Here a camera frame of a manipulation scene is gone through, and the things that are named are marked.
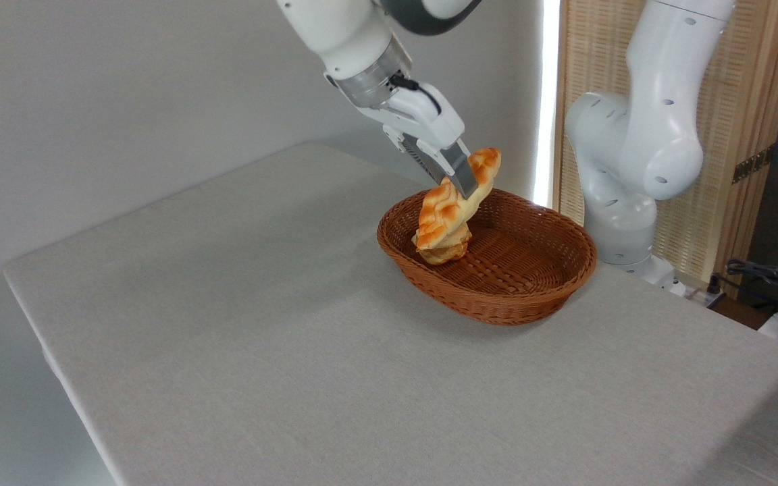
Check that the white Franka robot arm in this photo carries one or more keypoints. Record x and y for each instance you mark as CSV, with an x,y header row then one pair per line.
x,y
652,148

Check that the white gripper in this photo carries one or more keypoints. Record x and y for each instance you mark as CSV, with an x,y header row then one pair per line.
x,y
429,125

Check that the braided golden bread loaf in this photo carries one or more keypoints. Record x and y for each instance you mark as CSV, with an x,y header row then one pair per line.
x,y
443,212

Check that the round pale bread bun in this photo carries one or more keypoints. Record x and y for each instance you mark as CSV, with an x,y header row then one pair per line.
x,y
448,254

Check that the dark metal screen hinge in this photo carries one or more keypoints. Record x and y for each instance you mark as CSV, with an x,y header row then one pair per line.
x,y
754,163

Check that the brown wicker basket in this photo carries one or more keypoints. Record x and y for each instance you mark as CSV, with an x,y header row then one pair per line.
x,y
497,297

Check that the black power plug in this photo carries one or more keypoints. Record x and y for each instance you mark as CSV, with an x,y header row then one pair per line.
x,y
716,291

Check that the grey tablecloth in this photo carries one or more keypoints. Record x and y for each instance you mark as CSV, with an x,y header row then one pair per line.
x,y
429,405

